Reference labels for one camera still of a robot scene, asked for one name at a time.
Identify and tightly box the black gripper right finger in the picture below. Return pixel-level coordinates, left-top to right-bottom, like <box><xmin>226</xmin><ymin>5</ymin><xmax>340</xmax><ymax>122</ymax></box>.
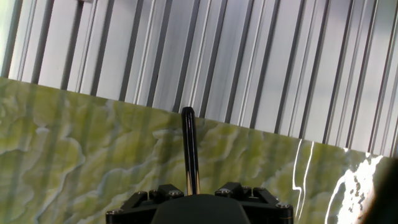
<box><xmin>215</xmin><ymin>182</ymin><xmax>295</xmax><ymax>224</ymax></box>

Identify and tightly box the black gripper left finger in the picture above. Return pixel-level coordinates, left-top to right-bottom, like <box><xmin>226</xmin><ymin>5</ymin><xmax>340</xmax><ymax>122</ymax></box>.
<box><xmin>105</xmin><ymin>183</ymin><xmax>185</xmax><ymax>224</ymax></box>

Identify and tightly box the wooden pool cue black handle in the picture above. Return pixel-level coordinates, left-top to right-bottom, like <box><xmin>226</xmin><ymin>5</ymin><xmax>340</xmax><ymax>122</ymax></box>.
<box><xmin>180</xmin><ymin>106</ymin><xmax>201</xmax><ymax>196</ymax></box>

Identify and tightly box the green marble pattern mat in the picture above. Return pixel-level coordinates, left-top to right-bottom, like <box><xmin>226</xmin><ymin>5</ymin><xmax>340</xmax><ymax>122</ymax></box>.
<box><xmin>0</xmin><ymin>77</ymin><xmax>398</xmax><ymax>224</ymax></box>

